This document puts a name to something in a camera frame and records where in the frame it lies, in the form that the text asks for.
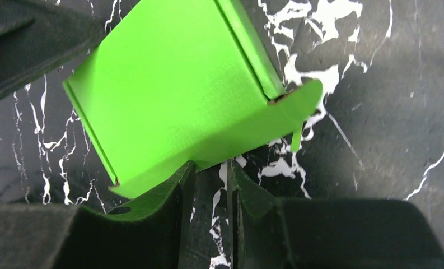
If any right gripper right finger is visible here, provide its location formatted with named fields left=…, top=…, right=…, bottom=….
left=227, top=161, right=444, bottom=268

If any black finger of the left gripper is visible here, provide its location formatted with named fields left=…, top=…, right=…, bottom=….
left=0, top=1, right=106, bottom=100

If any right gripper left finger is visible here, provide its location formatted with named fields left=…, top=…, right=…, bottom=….
left=0, top=161, right=195, bottom=268

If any green paper box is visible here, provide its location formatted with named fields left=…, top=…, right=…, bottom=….
left=63, top=1, right=323, bottom=199

